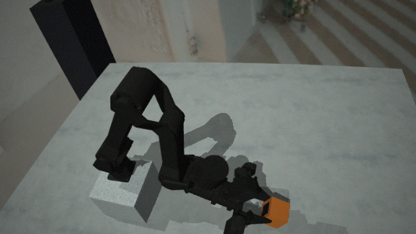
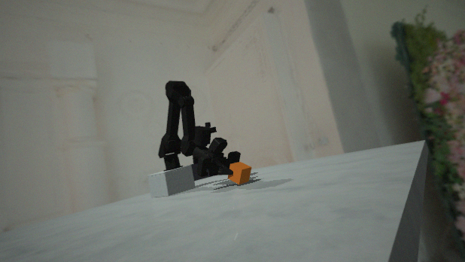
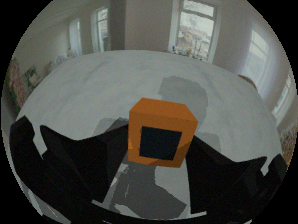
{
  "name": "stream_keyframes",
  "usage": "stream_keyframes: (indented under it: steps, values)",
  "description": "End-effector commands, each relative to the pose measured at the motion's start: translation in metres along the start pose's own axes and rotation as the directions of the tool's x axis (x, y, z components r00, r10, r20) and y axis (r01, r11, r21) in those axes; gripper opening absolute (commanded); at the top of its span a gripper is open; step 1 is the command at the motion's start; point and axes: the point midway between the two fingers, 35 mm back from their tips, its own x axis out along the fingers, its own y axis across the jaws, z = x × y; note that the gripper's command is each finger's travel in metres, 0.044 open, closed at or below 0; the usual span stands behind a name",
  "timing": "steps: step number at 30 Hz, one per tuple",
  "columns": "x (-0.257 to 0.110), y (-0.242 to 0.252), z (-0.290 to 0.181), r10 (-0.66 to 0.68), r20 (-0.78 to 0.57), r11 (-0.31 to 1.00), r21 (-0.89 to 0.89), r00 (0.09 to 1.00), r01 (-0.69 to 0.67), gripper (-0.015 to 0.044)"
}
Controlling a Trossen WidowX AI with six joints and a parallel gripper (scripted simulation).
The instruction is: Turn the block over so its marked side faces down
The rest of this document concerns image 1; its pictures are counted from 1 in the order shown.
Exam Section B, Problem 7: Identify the orange block with dark square marking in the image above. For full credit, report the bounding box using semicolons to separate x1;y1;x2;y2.
260;196;290;229

